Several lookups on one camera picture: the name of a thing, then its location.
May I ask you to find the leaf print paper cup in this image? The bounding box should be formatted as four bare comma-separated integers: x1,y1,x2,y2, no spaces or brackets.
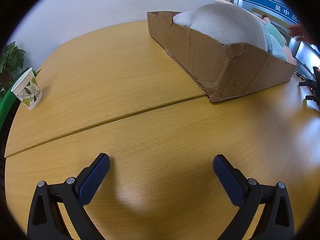
11,67,43,110

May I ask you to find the brown cardboard box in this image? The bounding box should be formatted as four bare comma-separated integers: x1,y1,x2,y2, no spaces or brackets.
147,10,299,103

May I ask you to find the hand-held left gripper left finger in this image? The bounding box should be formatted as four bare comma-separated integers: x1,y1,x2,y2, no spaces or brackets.
27,152,110,240

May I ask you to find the black device with cables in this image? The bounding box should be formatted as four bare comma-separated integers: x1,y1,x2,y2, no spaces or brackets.
299,66,320,111

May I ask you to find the large potted green plant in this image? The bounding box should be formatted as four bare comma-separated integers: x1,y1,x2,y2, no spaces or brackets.
0,42,27,90

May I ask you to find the blue wall sign strip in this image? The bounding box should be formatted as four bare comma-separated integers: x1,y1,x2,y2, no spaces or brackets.
239,0,300,28

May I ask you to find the pink pig plush toy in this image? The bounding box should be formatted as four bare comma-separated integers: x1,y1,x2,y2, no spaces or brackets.
282,45,297,65

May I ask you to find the green table cloth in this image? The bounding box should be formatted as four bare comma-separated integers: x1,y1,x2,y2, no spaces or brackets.
0,89,18,133

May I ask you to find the blue bear plush toy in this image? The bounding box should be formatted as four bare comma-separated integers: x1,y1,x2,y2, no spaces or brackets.
173,3,288,62

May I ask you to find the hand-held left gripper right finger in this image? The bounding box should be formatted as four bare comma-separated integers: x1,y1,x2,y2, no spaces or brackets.
213,154,295,240

